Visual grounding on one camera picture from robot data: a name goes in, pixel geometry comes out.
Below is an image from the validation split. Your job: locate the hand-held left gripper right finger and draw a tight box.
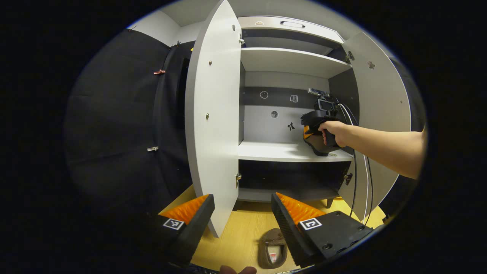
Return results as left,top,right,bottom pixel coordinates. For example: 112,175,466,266
271,192,374,268

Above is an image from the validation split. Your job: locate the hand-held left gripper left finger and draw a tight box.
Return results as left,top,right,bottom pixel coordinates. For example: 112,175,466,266
152,194,215,267

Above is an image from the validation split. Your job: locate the brown fuzzy shoe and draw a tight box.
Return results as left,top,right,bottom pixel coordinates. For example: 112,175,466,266
303,131,339,157
258,228,288,269

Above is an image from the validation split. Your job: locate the white cabinet door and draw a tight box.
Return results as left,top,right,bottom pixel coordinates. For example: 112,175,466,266
339,31,412,222
185,0,243,238

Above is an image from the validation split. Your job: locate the white cabinet drawer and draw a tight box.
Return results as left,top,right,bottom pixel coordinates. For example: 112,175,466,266
238,16,345,44

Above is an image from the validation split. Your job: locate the black backdrop cloth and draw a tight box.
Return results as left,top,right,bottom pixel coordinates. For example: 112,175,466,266
65,29,426,219

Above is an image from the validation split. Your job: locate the black cable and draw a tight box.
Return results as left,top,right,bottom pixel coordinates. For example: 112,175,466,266
337,103,360,218
342,104,375,227

